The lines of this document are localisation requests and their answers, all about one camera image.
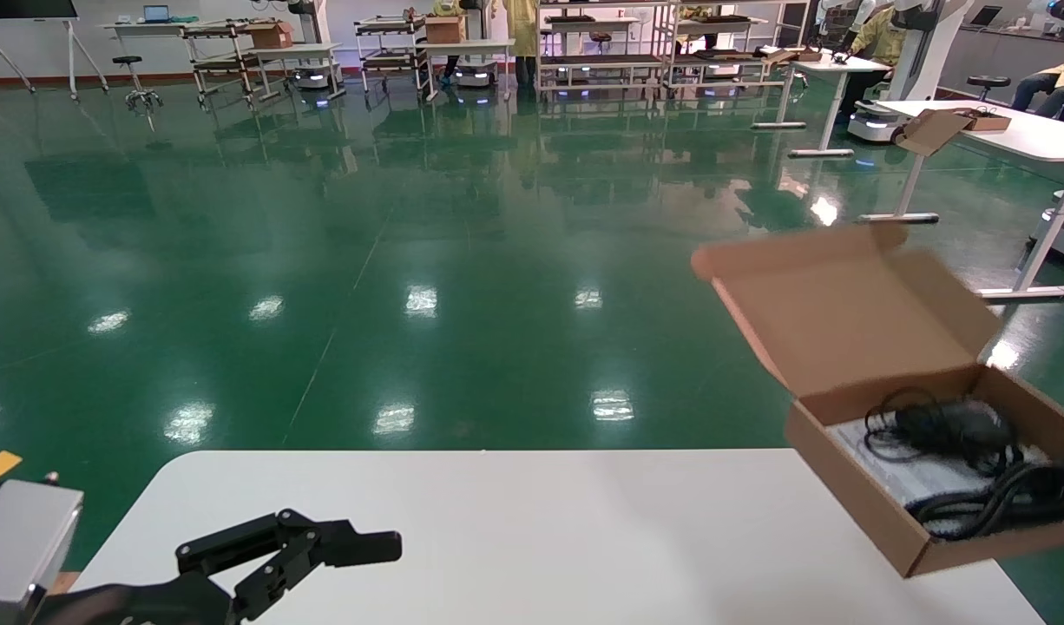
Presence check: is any black display on stand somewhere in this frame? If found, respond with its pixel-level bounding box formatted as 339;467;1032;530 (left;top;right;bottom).
0;0;113;102

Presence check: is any small open cardboard box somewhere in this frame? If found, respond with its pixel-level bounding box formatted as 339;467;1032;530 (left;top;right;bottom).
896;108;1015;158

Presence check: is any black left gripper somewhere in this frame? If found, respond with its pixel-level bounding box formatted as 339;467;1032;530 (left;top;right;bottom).
29;510;404;625

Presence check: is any white column robot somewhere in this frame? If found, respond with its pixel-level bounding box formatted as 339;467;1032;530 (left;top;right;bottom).
848;0;977;145

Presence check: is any tall metal shelf rack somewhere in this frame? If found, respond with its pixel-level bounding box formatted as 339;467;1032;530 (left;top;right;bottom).
671;0;812;89
535;0;677;94

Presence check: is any black coiled power cord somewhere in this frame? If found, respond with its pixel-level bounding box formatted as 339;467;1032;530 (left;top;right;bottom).
908;458;1064;544

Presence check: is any metal rack cart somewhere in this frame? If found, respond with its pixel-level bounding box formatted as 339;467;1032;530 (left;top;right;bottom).
355;15;438;102
183;21;266;107

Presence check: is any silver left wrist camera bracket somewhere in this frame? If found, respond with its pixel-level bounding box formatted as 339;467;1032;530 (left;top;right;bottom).
0;480;84;625

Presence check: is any black power adapter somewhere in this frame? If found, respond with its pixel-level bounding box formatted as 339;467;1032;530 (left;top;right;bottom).
864;388;1021;477

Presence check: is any white instruction sheet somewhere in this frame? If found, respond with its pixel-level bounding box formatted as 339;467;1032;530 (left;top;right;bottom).
825;406;1055;515

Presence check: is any long white table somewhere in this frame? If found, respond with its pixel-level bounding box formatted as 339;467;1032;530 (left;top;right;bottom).
857;99;1064;306

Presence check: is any seated person yellow coat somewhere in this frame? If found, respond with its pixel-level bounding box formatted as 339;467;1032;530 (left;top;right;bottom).
1013;58;1064;120

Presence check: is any person in yellow coat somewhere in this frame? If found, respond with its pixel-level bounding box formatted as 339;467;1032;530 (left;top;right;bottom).
435;0;469;88
504;0;542;89
844;6;911;115

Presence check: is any white table with laptop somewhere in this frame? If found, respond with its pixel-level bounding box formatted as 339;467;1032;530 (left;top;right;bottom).
101;21;238;62

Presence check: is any cardboard storage box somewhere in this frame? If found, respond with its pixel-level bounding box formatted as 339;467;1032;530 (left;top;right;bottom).
690;220;1064;580

